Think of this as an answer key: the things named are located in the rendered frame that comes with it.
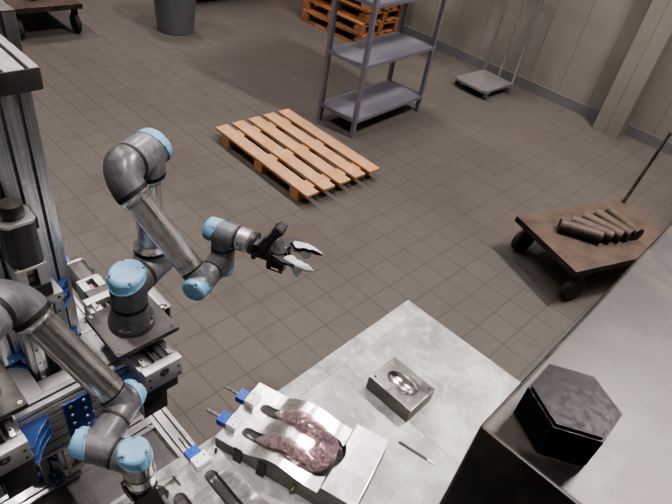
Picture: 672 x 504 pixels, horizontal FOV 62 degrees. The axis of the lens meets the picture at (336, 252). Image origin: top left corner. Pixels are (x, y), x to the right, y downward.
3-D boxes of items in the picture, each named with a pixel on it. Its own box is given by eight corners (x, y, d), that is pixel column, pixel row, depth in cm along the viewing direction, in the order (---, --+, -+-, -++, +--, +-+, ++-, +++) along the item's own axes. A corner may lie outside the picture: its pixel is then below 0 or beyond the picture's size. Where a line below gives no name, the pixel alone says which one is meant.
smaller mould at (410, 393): (365, 387, 212) (368, 376, 208) (390, 367, 222) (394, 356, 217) (406, 422, 203) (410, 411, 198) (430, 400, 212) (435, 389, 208)
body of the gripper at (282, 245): (293, 258, 173) (258, 246, 175) (294, 239, 167) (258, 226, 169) (283, 275, 168) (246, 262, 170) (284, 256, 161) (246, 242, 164)
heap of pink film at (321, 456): (251, 445, 181) (252, 431, 176) (280, 406, 194) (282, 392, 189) (321, 486, 174) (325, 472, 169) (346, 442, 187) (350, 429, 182)
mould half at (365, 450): (215, 446, 185) (215, 427, 178) (258, 391, 204) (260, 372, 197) (349, 525, 171) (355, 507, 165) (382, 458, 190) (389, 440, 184)
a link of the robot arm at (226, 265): (199, 280, 175) (199, 253, 168) (217, 259, 184) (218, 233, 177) (222, 288, 174) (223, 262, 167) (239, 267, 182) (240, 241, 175)
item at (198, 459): (172, 447, 176) (172, 437, 172) (186, 437, 179) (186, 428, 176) (197, 476, 170) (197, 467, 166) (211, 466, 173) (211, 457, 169)
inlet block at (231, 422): (201, 419, 189) (201, 409, 185) (210, 408, 192) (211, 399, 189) (234, 437, 185) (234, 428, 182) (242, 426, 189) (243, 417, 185)
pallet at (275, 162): (379, 181, 484) (382, 169, 476) (300, 210, 433) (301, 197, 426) (291, 118, 551) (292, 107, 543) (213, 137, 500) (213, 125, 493)
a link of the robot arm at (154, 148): (124, 282, 189) (107, 138, 155) (150, 257, 200) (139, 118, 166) (156, 294, 187) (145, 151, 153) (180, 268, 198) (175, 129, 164)
